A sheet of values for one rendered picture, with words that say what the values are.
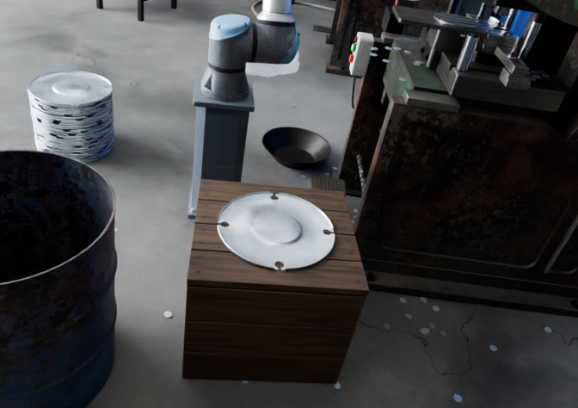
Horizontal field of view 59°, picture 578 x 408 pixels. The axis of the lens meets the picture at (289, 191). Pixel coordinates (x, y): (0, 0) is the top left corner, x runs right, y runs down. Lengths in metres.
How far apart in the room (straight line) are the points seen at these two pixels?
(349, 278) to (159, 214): 0.86
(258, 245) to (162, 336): 0.41
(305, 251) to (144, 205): 0.82
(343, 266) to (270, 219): 0.22
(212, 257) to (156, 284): 0.45
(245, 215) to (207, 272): 0.22
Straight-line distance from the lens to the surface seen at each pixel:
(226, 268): 1.13
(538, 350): 1.77
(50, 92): 2.07
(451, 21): 1.57
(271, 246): 1.20
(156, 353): 1.42
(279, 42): 1.56
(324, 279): 1.15
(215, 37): 1.55
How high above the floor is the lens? 1.14
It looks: 35 degrees down
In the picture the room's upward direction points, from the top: 11 degrees clockwise
